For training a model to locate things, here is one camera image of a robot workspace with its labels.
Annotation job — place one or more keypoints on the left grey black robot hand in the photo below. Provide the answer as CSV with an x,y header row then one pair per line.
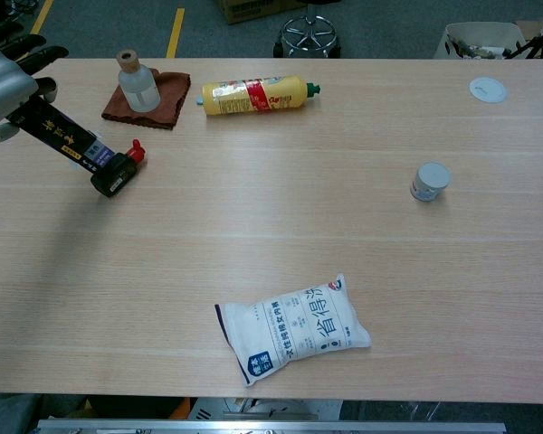
x,y
0,86

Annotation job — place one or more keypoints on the black and blue cardboard box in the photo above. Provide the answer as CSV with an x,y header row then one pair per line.
x,y
59,133

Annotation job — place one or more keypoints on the black bottle with red cap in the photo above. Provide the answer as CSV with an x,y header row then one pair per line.
x,y
115,176

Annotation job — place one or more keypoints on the frosted glass bottle wooden cap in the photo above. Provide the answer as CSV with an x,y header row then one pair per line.
x,y
138,90

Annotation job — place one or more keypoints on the yellow squeeze bottle green cap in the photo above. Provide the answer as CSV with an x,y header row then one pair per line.
x,y
253,95

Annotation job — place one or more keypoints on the large cardboard box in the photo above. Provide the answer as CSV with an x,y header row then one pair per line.
x,y
253,11

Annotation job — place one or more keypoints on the small open cardboard box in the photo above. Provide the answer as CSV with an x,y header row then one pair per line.
x,y
536,28

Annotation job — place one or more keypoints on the brown microfibre cloth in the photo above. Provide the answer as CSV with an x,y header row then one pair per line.
x,y
167,104

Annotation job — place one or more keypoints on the chrome stool base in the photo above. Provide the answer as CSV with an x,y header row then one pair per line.
x,y
310,36

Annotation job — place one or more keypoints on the white printed soft pack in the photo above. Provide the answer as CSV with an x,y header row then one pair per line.
x,y
294,330

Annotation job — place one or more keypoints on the small white can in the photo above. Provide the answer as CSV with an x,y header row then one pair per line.
x,y
430,181

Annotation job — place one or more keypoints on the white plastic bin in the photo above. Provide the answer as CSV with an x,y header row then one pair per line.
x,y
475,38

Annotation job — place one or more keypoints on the black tripod stand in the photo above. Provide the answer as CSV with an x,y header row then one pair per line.
x,y
540,38

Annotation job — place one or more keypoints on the aluminium profile rail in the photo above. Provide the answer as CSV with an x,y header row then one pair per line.
x,y
271,427

